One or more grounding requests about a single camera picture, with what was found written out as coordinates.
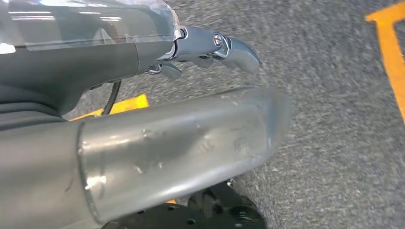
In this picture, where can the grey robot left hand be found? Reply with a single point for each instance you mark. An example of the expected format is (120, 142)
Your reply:
(158, 151)

